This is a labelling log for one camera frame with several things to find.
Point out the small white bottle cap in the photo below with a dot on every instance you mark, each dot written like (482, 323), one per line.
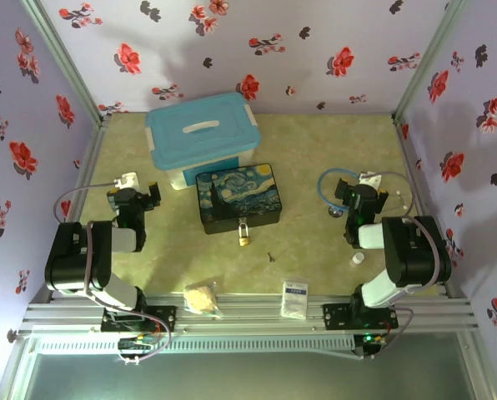
(357, 260)

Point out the aluminium table frame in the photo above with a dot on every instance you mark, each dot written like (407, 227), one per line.
(248, 312)

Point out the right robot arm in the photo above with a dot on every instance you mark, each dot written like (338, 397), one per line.
(415, 250)

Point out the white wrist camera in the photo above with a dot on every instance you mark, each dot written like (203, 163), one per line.
(369, 180)
(127, 180)

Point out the small dark metal key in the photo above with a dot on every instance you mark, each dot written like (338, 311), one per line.
(271, 257)

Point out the brass padlock with silver shackle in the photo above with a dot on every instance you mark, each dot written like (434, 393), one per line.
(244, 240)

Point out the white flat packet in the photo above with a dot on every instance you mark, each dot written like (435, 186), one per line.
(294, 300)

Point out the clear bag with beige contents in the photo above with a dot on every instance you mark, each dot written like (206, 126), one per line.
(200, 300)

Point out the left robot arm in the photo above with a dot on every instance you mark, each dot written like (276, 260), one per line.
(69, 258)

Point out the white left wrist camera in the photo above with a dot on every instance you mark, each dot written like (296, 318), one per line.
(127, 180)

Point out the starry night painted box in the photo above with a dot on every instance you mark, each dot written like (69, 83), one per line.
(238, 191)

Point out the blue lidded plastic storage box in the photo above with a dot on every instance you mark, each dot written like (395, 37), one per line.
(198, 129)

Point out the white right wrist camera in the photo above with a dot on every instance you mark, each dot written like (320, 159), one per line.
(369, 180)

